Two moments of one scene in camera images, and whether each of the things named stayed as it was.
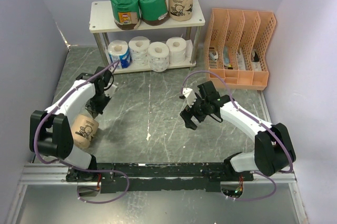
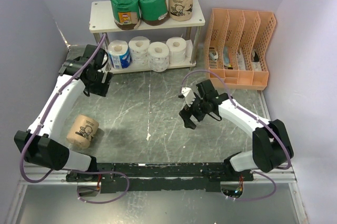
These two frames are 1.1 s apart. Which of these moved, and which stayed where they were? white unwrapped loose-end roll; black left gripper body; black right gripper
Moved: black left gripper body
Stayed: white unwrapped loose-end roll; black right gripper
